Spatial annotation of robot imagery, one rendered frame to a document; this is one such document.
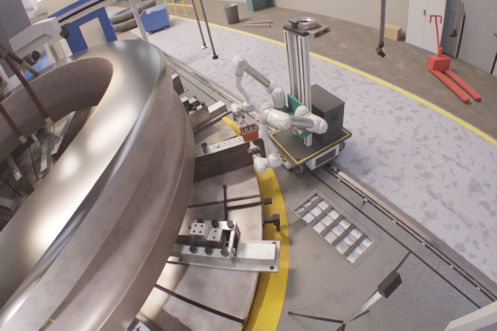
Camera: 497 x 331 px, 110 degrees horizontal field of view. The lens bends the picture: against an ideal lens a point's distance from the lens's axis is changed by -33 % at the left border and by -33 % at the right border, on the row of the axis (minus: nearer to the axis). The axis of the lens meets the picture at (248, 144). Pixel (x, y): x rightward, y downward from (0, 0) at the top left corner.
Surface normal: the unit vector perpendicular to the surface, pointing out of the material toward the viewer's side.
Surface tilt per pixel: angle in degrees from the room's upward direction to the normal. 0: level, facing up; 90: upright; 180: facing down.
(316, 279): 0
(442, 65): 90
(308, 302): 0
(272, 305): 0
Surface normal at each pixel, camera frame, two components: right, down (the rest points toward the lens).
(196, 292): -0.17, -0.72
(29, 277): 0.49, -0.35
